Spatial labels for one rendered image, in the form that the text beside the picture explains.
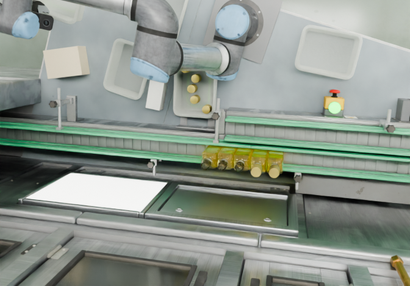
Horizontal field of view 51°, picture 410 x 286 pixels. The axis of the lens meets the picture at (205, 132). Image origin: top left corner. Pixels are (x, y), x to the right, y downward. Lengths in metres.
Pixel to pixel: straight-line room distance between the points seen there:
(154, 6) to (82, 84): 0.86
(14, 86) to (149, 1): 0.88
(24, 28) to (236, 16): 0.69
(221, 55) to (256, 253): 0.68
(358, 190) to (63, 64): 1.30
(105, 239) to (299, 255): 0.55
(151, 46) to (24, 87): 0.89
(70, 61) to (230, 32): 0.73
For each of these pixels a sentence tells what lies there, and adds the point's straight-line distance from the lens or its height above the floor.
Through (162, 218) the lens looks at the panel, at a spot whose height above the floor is 1.32.
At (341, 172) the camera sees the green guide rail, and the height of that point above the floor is 0.95.
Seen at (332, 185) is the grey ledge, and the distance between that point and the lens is 1.73.
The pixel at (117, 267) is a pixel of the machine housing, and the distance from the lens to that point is 1.17.
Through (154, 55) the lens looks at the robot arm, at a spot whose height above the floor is 1.37.
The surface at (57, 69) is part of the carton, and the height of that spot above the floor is 0.83.
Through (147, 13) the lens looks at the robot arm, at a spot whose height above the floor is 1.38.
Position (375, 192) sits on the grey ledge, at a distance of 1.76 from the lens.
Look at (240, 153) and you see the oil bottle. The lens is 1.52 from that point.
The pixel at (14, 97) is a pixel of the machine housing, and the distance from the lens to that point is 1.92.
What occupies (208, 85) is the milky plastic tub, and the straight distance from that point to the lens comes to 1.79.
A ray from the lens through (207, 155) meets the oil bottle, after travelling 1.50.
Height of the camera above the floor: 2.52
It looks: 75 degrees down
